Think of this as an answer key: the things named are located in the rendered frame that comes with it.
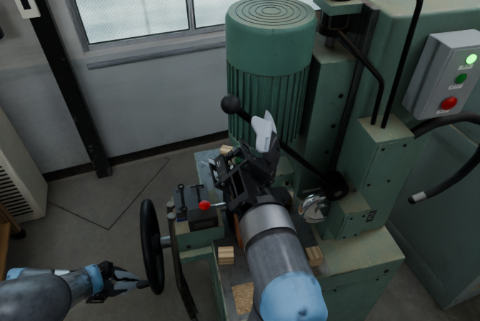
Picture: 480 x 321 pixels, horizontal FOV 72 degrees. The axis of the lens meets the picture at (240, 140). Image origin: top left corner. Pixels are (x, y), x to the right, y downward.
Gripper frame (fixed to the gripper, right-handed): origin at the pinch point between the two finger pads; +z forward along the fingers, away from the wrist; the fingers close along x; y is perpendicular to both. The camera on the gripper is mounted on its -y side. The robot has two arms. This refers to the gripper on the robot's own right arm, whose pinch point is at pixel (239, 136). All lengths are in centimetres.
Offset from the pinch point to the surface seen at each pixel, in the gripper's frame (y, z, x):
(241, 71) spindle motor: 5.5, 8.0, -8.0
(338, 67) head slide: -7.5, 5.7, -22.3
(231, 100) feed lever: 9.0, -2.3, -5.5
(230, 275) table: -28.5, -6.9, 30.6
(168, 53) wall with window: -32, 139, 41
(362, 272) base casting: -64, -9, 9
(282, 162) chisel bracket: -28.9, 13.6, 4.4
